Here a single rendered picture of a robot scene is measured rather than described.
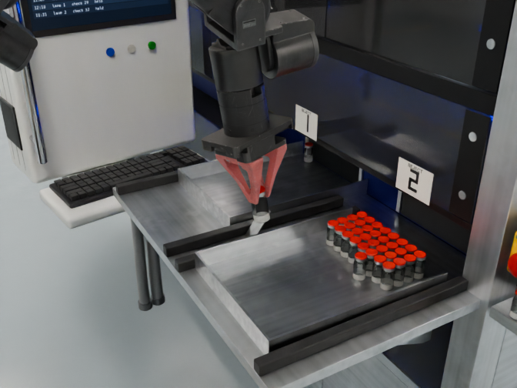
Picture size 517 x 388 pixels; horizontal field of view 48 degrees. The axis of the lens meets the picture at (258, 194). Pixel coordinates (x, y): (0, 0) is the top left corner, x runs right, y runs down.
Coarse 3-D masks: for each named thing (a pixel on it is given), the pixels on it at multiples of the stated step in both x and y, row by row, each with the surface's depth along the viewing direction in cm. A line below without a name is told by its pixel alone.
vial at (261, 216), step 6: (264, 192) 75; (264, 198) 75; (252, 204) 75; (258, 204) 75; (264, 204) 75; (252, 210) 76; (258, 210) 75; (264, 210) 76; (258, 216) 76; (264, 216) 76; (258, 222) 76
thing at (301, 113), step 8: (296, 104) 130; (296, 112) 131; (304, 112) 128; (312, 112) 125; (296, 120) 132; (304, 120) 129; (312, 120) 126; (296, 128) 133; (304, 128) 130; (312, 128) 127; (312, 136) 127
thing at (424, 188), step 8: (400, 160) 104; (400, 168) 105; (408, 168) 103; (416, 168) 101; (400, 176) 105; (408, 176) 103; (424, 176) 100; (432, 176) 98; (400, 184) 106; (408, 184) 104; (416, 184) 102; (424, 184) 100; (408, 192) 104; (416, 192) 102; (424, 192) 101; (424, 200) 101
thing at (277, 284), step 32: (320, 224) 113; (224, 256) 104; (256, 256) 106; (288, 256) 106; (320, 256) 106; (224, 288) 92; (256, 288) 97; (288, 288) 97; (320, 288) 97; (352, 288) 97; (416, 288) 93; (256, 320) 90; (288, 320) 90; (320, 320) 85
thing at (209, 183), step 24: (288, 144) 145; (192, 168) 134; (216, 168) 137; (240, 168) 140; (264, 168) 140; (288, 168) 140; (312, 168) 140; (192, 192) 127; (216, 192) 128; (240, 192) 128; (288, 192) 128; (312, 192) 128; (336, 192) 124; (360, 192) 127; (216, 216) 118; (240, 216) 113
